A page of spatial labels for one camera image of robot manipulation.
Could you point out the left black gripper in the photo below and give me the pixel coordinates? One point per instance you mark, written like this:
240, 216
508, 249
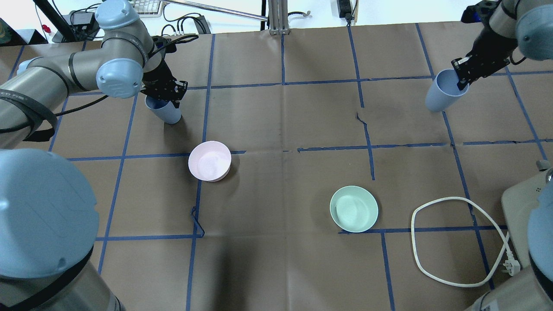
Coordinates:
156, 77

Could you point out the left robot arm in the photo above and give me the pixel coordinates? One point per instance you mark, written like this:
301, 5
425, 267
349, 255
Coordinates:
48, 219

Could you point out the grey white appliance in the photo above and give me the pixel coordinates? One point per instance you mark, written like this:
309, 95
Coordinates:
518, 201

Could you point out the aluminium frame post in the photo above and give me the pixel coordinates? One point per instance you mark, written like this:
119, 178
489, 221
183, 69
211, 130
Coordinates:
278, 17

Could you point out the mint green bowl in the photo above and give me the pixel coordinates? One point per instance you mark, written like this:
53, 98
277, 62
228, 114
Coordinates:
354, 209

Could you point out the blue cup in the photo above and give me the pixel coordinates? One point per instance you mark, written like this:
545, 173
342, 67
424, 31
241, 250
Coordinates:
444, 91
164, 110

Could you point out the pink bowl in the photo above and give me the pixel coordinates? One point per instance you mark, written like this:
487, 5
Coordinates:
210, 161

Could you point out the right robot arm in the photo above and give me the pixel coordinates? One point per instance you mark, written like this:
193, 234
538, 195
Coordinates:
526, 25

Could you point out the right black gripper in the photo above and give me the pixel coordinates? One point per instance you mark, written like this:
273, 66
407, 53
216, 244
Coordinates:
488, 49

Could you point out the metal rod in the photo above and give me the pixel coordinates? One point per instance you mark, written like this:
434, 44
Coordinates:
218, 9

